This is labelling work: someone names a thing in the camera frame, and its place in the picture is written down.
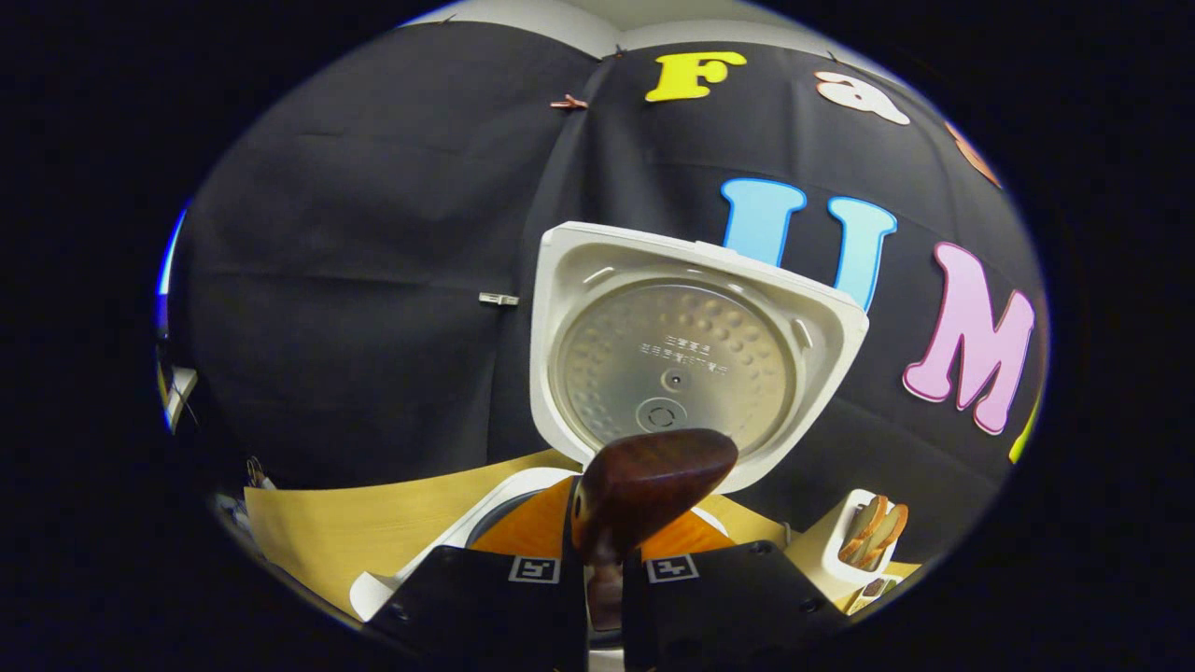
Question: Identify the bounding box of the toasted bread slice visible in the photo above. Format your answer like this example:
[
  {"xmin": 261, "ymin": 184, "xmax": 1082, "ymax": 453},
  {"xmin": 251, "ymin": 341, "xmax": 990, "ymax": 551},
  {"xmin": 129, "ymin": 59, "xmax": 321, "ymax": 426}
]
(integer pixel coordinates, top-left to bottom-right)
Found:
[
  {"xmin": 854, "ymin": 504, "xmax": 909, "ymax": 568},
  {"xmin": 837, "ymin": 495, "xmax": 890, "ymax": 561}
]

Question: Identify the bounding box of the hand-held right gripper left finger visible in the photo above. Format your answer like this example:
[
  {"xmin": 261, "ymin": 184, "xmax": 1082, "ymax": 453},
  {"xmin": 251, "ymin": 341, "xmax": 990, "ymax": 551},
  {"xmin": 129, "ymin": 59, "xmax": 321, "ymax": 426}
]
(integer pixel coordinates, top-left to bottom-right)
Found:
[{"xmin": 369, "ymin": 476, "xmax": 589, "ymax": 672}]

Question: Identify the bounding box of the black backdrop cloth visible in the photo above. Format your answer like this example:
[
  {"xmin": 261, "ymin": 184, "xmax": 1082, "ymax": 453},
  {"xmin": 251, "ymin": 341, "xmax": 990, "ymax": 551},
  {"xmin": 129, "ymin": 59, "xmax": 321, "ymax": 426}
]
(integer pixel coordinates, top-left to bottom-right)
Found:
[{"xmin": 168, "ymin": 21, "xmax": 1048, "ymax": 561}]

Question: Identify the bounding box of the white divided grain dish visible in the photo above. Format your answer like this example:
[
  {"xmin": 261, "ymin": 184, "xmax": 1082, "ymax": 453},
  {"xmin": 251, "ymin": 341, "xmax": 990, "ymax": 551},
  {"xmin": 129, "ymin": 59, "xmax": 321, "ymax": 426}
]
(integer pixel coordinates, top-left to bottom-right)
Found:
[{"xmin": 845, "ymin": 577, "xmax": 902, "ymax": 615}]

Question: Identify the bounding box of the white toaster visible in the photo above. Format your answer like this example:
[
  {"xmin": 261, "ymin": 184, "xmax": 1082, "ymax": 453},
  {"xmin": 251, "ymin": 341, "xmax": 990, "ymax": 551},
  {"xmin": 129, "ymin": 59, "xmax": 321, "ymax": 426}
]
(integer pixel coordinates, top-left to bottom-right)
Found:
[{"xmin": 784, "ymin": 488, "xmax": 921, "ymax": 603}]

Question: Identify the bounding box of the white rice cooker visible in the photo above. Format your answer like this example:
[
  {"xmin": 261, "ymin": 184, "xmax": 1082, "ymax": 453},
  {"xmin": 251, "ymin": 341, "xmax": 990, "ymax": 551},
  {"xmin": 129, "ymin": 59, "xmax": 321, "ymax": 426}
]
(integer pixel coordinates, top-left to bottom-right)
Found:
[{"xmin": 350, "ymin": 221, "xmax": 870, "ymax": 672}]

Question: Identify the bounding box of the brown wooden spoon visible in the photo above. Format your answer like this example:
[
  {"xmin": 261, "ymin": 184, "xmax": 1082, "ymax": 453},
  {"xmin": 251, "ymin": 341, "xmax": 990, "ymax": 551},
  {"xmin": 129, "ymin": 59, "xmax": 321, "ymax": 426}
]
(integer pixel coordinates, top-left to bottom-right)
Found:
[{"xmin": 571, "ymin": 428, "xmax": 739, "ymax": 636}]

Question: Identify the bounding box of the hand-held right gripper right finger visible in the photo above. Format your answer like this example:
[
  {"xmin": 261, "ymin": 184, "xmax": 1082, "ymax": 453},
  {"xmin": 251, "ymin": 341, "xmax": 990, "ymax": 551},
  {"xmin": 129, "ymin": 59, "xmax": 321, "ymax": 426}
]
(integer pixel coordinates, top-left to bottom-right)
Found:
[{"xmin": 621, "ymin": 509, "xmax": 846, "ymax": 672}]

